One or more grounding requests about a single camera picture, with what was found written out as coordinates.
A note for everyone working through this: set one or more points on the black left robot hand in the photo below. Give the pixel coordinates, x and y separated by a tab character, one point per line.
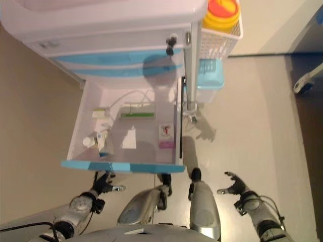
103	185

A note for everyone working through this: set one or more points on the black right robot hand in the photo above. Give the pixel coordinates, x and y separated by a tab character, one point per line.
237	187

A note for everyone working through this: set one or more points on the blue front cart drawer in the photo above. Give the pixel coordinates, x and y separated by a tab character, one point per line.
113	56
121	71
121	167

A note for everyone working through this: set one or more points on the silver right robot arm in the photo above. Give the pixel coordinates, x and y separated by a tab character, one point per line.
262	216

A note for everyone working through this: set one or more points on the white blue medicine box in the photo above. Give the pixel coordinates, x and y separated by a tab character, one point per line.
101	140

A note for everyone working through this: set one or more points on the pink white medicine box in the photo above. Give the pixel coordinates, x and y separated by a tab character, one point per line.
166	136

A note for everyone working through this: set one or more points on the silver right robot leg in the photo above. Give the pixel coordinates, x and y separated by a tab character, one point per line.
203	209

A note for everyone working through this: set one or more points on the silver robot leg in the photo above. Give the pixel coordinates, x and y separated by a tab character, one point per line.
141	206
203	209

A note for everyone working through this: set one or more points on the silver left robot leg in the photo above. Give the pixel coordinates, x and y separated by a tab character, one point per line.
141	206

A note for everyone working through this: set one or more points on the white round pill bottle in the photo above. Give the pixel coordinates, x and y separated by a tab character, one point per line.
88	142

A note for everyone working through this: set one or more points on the grey robot torso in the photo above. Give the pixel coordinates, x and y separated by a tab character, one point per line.
151	234

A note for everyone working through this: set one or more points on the small white green box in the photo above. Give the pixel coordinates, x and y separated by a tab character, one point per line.
101	113

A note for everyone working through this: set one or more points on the green white flat box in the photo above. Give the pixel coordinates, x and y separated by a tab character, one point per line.
137	114

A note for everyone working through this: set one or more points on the cart caster wheel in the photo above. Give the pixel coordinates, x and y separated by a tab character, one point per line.
192	117

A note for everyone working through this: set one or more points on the translucent white waste bin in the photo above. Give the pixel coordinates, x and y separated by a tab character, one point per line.
208	95

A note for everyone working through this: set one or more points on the light blue waste bin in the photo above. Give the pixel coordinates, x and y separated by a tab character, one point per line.
210	75

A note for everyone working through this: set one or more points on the bed caster wheel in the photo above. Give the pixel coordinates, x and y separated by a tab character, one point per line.
302	85

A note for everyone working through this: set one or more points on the black cart lock keys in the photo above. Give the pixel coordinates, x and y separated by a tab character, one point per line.
171	44

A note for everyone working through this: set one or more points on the white lavender medical cart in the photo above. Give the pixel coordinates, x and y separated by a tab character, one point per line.
101	22

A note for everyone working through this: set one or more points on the yellow sharps container red lid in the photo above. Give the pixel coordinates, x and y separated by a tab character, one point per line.
220	15

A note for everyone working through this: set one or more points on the blue bed corner bumper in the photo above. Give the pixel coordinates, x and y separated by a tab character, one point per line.
319	15

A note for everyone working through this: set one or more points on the white hospital bed frame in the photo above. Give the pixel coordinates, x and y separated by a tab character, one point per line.
310	45

